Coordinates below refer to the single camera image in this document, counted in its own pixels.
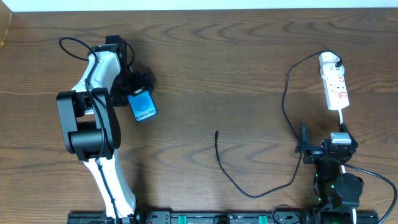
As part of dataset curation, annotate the blue Galaxy smartphone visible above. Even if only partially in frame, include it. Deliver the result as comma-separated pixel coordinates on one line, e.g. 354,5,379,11
127,91,157,122

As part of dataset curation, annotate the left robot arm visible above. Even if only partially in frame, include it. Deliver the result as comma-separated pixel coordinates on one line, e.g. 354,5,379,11
56,35,157,223

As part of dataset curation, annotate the black USB charging cable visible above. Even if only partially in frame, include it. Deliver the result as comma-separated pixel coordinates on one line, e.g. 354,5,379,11
215,49,343,199

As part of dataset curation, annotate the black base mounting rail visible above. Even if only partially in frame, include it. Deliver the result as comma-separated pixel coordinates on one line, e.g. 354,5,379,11
66,210,379,224

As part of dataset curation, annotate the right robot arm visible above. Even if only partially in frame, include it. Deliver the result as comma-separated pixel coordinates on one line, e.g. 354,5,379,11
295,124,364,223

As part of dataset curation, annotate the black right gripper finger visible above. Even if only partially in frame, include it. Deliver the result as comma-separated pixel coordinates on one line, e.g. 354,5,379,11
297,123,308,148
340,123,354,140

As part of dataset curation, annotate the white charger plug adapter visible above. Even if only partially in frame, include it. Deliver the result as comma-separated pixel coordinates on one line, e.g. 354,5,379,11
318,51,343,72

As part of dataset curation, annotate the white power strip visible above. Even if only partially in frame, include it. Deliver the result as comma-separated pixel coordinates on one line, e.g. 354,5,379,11
320,63,349,111

